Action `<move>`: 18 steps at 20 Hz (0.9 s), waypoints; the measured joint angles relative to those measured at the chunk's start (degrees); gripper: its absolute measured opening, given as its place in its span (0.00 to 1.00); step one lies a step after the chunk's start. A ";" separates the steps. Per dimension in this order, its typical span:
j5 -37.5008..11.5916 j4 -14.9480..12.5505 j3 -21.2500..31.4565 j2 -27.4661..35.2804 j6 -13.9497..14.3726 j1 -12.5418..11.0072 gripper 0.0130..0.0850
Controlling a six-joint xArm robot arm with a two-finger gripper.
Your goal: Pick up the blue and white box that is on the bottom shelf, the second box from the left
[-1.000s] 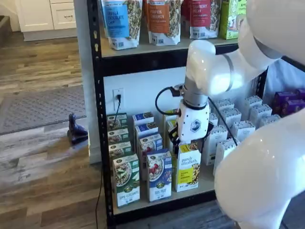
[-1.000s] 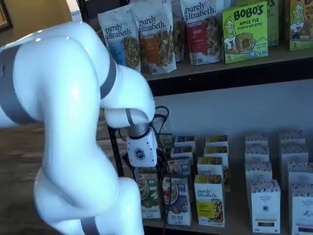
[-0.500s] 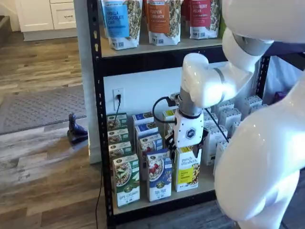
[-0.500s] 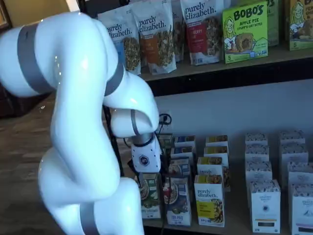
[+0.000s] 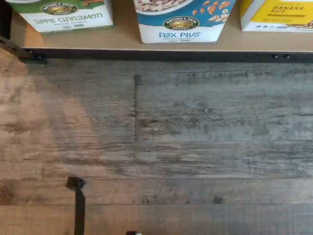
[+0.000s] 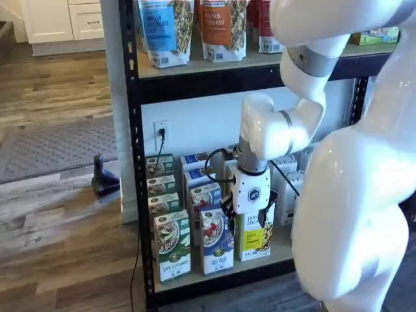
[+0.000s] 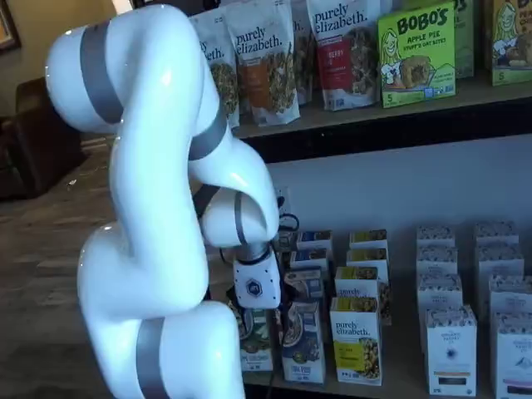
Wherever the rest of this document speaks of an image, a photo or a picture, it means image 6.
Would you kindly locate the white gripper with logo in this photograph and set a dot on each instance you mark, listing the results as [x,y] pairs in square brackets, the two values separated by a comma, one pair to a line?
[253,191]

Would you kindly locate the blue and white oatmeal box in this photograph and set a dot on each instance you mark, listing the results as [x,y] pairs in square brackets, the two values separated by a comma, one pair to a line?
[214,240]
[195,177]
[191,161]
[204,195]

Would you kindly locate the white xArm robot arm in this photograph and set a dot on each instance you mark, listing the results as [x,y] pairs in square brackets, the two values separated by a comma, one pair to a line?
[351,195]

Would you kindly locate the yellow purely elizabeth box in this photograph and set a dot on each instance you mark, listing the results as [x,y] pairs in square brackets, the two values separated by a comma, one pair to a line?
[253,237]

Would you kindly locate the white patterned carton box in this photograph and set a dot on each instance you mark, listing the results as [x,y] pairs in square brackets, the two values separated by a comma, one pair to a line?
[286,162]
[294,177]
[286,208]

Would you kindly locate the green and white oatmeal box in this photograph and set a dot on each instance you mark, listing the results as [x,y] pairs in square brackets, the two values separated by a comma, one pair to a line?
[161,185]
[172,247]
[167,164]
[162,203]

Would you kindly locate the black metal shelf rack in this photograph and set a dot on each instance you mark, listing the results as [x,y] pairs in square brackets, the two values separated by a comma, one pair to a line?
[208,81]

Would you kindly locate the green Bobo's apple pie box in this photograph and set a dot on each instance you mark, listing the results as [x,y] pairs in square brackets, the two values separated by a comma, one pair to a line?
[373,37]

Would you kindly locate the dark seal figurine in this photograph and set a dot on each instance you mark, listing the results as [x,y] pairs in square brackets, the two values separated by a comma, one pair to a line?
[102,185]

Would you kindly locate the orange label granola bag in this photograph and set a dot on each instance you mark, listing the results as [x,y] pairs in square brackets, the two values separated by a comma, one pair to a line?
[221,32]

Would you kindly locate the red label granola bag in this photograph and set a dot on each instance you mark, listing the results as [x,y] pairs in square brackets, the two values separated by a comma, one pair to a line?
[266,29]

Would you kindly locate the purely elizabeth granola bag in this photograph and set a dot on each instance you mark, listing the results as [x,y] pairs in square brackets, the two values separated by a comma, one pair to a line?
[253,16]

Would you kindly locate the blue label granola bag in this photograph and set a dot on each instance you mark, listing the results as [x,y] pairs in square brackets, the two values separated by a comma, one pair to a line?
[159,32]

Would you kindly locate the gray floor mat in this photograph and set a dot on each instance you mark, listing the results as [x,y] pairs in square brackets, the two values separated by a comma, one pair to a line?
[48,149]

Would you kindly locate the white kitchen cabinet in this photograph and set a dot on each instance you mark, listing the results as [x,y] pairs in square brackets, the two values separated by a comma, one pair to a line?
[48,19]

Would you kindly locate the white wall outlet plate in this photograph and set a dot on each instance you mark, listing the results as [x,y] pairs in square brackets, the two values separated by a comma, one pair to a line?
[157,143]

